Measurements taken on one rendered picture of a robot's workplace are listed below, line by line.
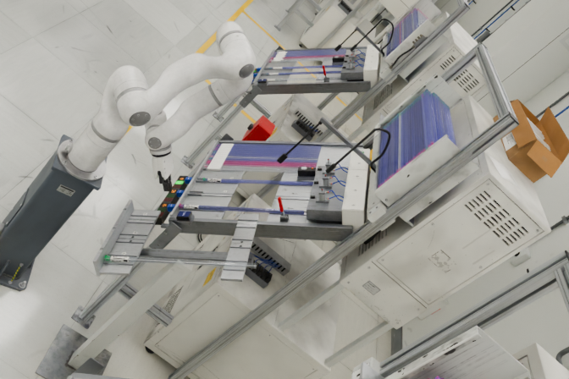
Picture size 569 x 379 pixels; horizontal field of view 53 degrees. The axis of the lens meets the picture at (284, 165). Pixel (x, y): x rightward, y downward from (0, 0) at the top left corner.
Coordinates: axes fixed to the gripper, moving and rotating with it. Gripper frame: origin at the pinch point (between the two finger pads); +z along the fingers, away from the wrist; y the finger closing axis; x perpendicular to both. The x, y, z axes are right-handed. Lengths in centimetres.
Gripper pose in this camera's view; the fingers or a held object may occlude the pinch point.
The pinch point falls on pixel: (168, 186)
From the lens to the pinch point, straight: 231.9
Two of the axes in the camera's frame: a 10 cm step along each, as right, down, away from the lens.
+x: 9.8, 0.3, -1.8
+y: -1.7, 4.8, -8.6
